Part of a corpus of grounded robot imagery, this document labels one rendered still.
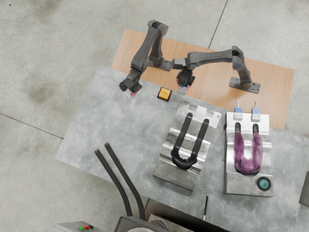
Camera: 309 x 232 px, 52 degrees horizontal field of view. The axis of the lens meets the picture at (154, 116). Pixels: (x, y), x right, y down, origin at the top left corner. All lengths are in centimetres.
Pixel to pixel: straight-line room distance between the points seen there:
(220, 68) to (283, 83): 42
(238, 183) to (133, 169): 63
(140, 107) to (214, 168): 62
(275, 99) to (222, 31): 128
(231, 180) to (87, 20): 224
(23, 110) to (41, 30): 86
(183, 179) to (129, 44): 100
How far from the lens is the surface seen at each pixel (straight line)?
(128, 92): 199
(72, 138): 214
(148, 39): 181
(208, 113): 203
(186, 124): 198
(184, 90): 197
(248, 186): 194
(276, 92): 224
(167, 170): 195
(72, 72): 321
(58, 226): 140
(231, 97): 216
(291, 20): 353
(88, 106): 217
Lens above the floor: 279
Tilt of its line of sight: 73 degrees down
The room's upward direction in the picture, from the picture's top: 9 degrees counter-clockwise
